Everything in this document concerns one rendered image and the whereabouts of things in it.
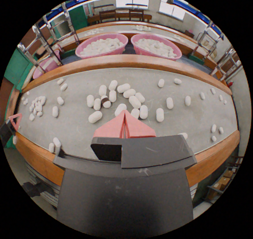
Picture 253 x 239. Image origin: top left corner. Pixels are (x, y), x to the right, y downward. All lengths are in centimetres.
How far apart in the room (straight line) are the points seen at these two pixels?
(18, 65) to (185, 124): 114
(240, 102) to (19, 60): 524
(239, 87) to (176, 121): 429
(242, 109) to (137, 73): 433
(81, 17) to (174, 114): 299
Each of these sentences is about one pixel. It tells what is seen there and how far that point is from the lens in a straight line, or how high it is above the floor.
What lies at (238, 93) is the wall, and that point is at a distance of 444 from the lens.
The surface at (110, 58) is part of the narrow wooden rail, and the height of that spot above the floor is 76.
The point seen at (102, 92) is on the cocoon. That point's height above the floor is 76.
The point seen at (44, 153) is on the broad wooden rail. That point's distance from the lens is 35.
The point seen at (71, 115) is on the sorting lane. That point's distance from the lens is 26.
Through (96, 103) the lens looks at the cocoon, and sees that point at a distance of 21.
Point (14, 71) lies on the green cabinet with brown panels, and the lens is 94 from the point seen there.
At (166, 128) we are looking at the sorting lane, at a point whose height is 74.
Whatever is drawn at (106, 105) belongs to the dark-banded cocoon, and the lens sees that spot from 20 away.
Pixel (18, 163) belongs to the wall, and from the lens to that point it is 190.
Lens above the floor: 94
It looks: 75 degrees down
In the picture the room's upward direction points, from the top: 2 degrees counter-clockwise
